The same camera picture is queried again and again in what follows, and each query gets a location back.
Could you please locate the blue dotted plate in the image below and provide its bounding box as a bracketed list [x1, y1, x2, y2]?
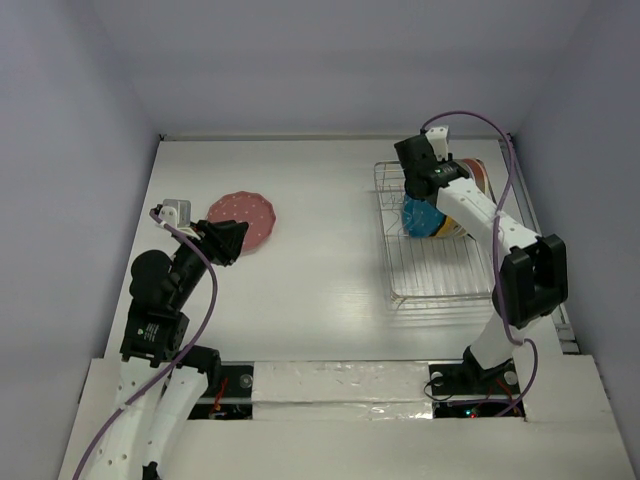
[401, 195, 446, 238]

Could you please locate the yellow dotted plate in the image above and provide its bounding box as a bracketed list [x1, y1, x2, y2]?
[434, 216, 465, 238]

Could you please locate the pink dotted plate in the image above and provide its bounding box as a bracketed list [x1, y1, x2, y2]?
[206, 191, 276, 254]

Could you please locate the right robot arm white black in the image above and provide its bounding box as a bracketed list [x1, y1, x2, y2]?
[394, 133, 568, 392]

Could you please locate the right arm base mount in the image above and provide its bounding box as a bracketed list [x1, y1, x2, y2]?
[423, 362, 525, 419]

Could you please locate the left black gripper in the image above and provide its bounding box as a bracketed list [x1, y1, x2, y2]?
[170, 217, 248, 306]

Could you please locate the white patterned plate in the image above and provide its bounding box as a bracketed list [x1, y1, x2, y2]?
[441, 222, 467, 238]

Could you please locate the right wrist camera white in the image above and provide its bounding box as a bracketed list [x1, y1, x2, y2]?
[425, 125, 449, 162]

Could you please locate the purple cable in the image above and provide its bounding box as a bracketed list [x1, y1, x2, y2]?
[69, 208, 221, 480]
[419, 110, 540, 419]

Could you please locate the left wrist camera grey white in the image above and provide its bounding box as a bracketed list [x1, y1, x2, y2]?
[151, 199, 191, 229]

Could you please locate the white plate red rim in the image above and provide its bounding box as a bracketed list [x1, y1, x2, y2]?
[456, 158, 495, 201]

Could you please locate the clear drip tray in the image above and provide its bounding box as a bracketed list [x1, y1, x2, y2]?
[383, 235, 494, 323]

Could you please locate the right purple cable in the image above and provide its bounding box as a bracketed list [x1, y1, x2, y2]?
[419, 110, 540, 419]

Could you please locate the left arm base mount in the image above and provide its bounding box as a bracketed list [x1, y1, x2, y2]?
[188, 363, 254, 421]

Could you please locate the wire dish rack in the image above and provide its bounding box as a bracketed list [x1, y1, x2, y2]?
[374, 161, 493, 308]

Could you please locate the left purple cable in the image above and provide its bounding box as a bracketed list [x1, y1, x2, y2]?
[69, 208, 221, 480]

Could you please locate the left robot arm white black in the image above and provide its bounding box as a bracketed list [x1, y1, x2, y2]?
[73, 212, 249, 479]

